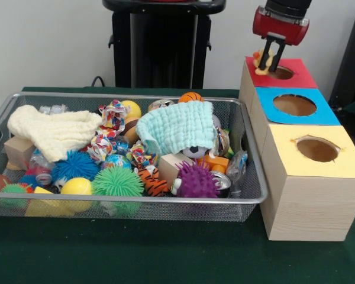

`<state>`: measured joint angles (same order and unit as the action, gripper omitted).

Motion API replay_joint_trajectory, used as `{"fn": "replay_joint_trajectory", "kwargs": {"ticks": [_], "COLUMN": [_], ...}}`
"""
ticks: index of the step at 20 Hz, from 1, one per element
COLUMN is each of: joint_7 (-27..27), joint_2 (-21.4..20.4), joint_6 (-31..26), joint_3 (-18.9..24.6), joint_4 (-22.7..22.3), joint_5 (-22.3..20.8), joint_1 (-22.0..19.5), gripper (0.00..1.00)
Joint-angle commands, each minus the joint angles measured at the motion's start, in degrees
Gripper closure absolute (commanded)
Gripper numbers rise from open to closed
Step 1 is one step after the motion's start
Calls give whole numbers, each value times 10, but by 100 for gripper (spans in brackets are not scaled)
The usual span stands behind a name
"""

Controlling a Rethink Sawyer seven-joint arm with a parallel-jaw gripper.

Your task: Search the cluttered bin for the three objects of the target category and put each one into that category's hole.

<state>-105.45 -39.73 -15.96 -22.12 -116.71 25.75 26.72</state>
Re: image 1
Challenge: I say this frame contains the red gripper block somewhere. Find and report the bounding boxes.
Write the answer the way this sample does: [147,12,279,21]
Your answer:
[252,5,311,73]

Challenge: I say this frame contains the yellow duck plush toy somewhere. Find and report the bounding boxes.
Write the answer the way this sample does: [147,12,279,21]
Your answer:
[253,49,276,76]

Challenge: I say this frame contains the light blue waffle cloth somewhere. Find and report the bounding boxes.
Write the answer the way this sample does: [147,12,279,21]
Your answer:
[135,101,217,155]

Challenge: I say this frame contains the orange striped tiger plush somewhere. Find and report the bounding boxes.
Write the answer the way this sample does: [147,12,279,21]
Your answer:
[137,165,170,198]

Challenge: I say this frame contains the wooden box with three holes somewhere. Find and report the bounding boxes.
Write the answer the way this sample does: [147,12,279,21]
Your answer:
[238,56,355,242]

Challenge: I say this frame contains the shallow mesh bin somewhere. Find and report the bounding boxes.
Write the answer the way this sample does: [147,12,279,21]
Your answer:
[0,91,269,222]

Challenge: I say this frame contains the black stand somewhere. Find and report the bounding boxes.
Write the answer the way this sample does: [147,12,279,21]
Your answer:
[328,5,355,119]

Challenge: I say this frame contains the orange toy basketball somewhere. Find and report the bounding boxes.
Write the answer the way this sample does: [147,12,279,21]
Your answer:
[177,92,205,104]

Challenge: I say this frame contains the purple spiky ball toy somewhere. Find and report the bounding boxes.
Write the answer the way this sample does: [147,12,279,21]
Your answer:
[170,162,221,198]

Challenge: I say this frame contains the cream waffle cloth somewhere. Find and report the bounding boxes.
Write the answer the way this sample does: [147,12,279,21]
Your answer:
[7,105,103,163]

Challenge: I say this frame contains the yellow ball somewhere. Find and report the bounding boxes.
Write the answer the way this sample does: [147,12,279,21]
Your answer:
[60,177,94,212]

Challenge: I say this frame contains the dark green table cloth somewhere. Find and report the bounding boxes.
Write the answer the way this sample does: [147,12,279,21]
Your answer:
[0,86,355,284]

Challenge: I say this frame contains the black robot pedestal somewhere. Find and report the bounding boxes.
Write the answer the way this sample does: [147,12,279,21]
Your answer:
[102,0,227,89]

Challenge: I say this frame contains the multicolour rope toy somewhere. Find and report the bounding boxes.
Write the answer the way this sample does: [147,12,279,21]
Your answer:
[90,99,159,169]

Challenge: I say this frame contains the black cable loop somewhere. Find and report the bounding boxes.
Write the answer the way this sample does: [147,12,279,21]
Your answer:
[90,76,108,88]

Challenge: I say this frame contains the green stringy puffer ball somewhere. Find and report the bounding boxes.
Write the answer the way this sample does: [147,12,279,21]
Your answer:
[91,166,145,198]

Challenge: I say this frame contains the blue stringy puffer ball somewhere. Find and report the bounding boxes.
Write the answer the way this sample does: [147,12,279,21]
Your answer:
[51,151,101,183]

